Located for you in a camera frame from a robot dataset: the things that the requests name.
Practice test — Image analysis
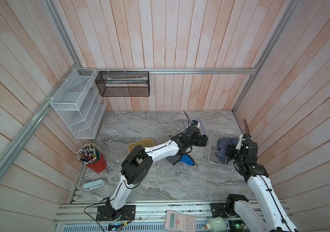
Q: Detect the clear lunch box blue rim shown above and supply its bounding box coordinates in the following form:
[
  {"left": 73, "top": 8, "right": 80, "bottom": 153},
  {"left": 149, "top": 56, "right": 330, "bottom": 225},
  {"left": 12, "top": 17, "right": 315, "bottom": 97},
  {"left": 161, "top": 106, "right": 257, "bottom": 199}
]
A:
[{"left": 208, "top": 132, "right": 239, "bottom": 168}]

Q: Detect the light blue pencil case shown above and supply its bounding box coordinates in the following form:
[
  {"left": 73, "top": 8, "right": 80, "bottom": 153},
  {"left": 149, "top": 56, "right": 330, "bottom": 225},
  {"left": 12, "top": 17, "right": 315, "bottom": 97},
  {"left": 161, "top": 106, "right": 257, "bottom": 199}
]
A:
[{"left": 83, "top": 179, "right": 105, "bottom": 191}]

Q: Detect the blue cloth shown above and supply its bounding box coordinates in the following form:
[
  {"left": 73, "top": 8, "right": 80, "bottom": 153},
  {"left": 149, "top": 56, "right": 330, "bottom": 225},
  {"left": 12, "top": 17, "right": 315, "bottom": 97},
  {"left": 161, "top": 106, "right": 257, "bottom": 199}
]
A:
[{"left": 166, "top": 154, "right": 195, "bottom": 166}]

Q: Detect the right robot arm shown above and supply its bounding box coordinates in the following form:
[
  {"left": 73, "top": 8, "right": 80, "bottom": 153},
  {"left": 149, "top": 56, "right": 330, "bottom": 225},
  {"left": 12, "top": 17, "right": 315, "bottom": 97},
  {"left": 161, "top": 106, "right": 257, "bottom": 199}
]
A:
[{"left": 225, "top": 137, "right": 298, "bottom": 232}]

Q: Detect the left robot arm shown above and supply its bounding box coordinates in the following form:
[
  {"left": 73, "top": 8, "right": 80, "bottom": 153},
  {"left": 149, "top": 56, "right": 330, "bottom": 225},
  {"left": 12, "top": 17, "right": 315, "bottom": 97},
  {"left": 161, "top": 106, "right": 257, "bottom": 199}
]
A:
[{"left": 106, "top": 125, "right": 208, "bottom": 211}]

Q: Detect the red pencil cup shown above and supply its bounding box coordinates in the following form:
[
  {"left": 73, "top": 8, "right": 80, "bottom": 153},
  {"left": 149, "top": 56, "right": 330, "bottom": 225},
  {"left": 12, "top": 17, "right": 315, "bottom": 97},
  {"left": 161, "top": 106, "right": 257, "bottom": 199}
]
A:
[{"left": 76, "top": 143, "right": 107, "bottom": 173}]

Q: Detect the white wire mesh shelf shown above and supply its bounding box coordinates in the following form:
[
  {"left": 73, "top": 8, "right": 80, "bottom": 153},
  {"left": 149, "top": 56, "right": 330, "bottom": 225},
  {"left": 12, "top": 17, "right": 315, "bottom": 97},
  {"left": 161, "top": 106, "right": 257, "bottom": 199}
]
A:
[{"left": 50, "top": 68, "right": 107, "bottom": 140}]

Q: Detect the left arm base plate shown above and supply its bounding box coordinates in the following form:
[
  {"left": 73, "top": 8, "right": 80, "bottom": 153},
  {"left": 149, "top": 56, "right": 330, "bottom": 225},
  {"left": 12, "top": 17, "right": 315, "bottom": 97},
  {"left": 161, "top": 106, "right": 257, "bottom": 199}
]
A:
[{"left": 96, "top": 205, "right": 136, "bottom": 221}]

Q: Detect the pink calculator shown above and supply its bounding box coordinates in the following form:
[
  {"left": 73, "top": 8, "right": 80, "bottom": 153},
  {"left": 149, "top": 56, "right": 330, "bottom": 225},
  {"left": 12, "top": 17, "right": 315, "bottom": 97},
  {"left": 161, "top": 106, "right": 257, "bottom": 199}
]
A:
[{"left": 165, "top": 210, "right": 196, "bottom": 232}]

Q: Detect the yellow lunch box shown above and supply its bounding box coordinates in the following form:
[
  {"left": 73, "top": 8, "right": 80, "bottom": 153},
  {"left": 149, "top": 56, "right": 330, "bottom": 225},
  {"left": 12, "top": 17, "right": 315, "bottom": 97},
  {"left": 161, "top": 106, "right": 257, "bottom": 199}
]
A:
[{"left": 128, "top": 138, "right": 154, "bottom": 153}]

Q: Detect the grey cloth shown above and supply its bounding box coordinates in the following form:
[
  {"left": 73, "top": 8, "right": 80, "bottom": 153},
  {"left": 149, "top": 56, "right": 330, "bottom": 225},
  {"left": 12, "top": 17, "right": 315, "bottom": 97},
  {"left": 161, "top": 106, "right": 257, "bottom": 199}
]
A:
[{"left": 215, "top": 137, "right": 239, "bottom": 165}]

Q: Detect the black mesh basket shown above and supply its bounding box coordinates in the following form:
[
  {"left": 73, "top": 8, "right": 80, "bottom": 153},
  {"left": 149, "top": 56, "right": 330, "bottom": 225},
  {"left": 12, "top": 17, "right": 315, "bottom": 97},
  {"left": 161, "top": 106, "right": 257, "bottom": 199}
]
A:
[{"left": 95, "top": 71, "right": 150, "bottom": 97}]

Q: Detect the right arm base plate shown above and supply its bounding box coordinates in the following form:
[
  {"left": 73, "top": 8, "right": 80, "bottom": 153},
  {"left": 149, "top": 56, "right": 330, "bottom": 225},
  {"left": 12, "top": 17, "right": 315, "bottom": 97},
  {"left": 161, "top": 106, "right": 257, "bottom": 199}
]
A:
[{"left": 210, "top": 203, "right": 229, "bottom": 218}]

